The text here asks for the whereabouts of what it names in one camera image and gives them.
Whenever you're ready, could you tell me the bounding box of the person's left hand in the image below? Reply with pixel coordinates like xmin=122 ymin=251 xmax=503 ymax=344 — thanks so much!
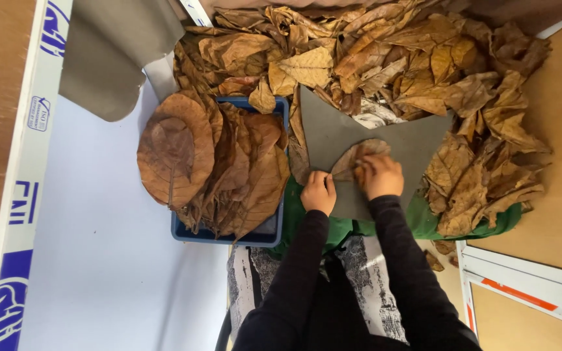
xmin=301 ymin=171 xmax=337 ymax=217

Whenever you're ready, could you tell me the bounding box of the person's right hand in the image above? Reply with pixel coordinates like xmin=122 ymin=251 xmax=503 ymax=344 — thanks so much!
xmin=354 ymin=154 xmax=405 ymax=202

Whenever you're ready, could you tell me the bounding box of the single dry brown leaf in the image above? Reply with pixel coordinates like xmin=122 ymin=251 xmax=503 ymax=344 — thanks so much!
xmin=330 ymin=138 xmax=392 ymax=184

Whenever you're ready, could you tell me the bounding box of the dark grey work mat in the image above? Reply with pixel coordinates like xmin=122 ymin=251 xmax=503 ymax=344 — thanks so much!
xmin=300 ymin=85 xmax=455 ymax=221

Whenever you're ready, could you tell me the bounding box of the crumpled white plastic piece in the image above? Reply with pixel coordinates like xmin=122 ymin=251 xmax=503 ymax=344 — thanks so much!
xmin=351 ymin=97 xmax=408 ymax=130

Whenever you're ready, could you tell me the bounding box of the green cloth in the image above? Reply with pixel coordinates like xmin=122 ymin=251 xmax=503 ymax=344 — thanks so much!
xmin=265 ymin=175 xmax=524 ymax=260

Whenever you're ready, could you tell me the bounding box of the blue plastic tray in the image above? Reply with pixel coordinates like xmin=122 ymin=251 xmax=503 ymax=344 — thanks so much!
xmin=171 ymin=96 xmax=290 ymax=248

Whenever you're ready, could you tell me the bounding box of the black and white patterned garment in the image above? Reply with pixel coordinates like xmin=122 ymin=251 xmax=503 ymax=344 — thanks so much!
xmin=226 ymin=236 xmax=409 ymax=346

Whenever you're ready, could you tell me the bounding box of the small brown leaf scrap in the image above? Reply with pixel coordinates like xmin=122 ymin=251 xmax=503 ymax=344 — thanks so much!
xmin=424 ymin=250 xmax=446 ymax=273
xmin=432 ymin=239 xmax=458 ymax=255

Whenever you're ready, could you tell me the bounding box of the heap of crumpled dry leaves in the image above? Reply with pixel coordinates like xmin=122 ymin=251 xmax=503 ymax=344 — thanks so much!
xmin=173 ymin=0 xmax=553 ymax=239

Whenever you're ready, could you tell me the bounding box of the stack of flattened brown leaves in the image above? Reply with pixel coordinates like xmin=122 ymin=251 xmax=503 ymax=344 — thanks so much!
xmin=137 ymin=90 xmax=292 ymax=243

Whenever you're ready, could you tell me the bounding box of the white banner with blue print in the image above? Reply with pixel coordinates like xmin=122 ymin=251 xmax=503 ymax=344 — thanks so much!
xmin=0 ymin=0 xmax=233 ymax=351

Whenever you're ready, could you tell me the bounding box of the light grey folded sheet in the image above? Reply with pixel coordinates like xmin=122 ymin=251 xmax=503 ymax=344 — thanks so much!
xmin=59 ymin=0 xmax=186 ymax=123

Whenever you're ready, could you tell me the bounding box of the white frame with orange stripe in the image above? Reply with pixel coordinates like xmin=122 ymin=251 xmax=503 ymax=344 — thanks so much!
xmin=456 ymin=240 xmax=562 ymax=348

